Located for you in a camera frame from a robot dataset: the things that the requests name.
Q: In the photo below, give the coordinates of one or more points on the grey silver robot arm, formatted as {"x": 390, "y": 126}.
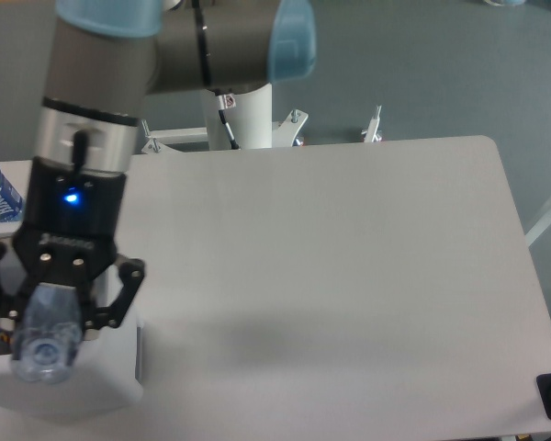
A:
{"x": 106, "y": 57}

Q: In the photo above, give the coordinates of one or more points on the crushed clear plastic bottle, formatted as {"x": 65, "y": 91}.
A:
{"x": 47, "y": 341}

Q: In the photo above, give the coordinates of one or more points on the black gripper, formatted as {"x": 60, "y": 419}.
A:
{"x": 67, "y": 239}

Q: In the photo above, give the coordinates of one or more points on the white plastic trash can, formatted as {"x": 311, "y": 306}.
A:
{"x": 106, "y": 372}

